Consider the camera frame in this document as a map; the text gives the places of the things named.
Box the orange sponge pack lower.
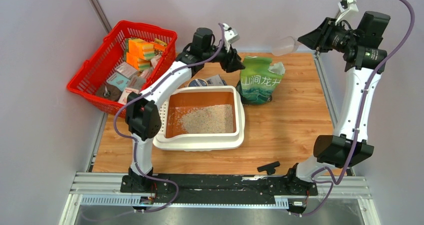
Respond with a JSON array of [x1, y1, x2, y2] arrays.
[[125, 52, 151, 72]]

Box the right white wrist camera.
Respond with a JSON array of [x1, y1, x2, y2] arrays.
[[335, 0, 359, 25]]

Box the green cat litter bag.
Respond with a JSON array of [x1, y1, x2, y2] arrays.
[[236, 56, 286, 105]]

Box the white orange litter box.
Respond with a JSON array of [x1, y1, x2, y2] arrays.
[[153, 85, 246, 152]]

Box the orange sponge pack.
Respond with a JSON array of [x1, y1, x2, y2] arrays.
[[125, 52, 151, 72], [126, 38, 156, 60]]

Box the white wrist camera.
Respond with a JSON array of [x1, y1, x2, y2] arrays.
[[222, 23, 240, 53], [335, 0, 359, 25]]

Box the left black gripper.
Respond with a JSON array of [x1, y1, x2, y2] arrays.
[[202, 41, 246, 74]]

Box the clear plastic scoop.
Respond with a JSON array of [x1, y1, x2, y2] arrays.
[[271, 36, 300, 56]]

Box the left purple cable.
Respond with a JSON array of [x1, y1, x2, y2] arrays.
[[113, 22, 228, 214]]

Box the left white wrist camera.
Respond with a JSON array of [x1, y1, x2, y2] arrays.
[[222, 23, 240, 53]]

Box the red plastic shopping basket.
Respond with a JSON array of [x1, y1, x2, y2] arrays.
[[66, 20, 178, 115]]

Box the brown round scrubber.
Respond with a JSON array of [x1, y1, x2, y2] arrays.
[[95, 83, 122, 102]]

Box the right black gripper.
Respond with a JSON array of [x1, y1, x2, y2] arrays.
[[298, 17, 360, 54]]

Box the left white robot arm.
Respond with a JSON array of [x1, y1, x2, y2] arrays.
[[124, 23, 245, 193]]

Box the white pink sponge box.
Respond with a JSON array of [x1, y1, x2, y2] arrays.
[[117, 87, 140, 105]]

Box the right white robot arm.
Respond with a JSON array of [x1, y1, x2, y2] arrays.
[[285, 11, 391, 195]]

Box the black mounting base plate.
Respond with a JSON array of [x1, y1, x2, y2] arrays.
[[120, 173, 318, 205]]

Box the black T-shaped tool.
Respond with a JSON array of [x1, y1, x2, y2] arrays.
[[256, 161, 281, 175]]

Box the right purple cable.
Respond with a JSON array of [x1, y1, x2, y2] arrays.
[[287, 0, 416, 217]]

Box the orange sponge pack upper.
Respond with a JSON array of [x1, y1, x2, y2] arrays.
[[126, 38, 156, 60]]

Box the teal card package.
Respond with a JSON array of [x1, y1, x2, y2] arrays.
[[106, 72, 130, 92]]

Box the purple cable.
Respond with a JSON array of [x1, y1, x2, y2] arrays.
[[113, 22, 228, 214], [287, 0, 416, 217]]

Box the aluminium frame rail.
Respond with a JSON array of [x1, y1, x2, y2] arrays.
[[59, 172, 380, 225]]

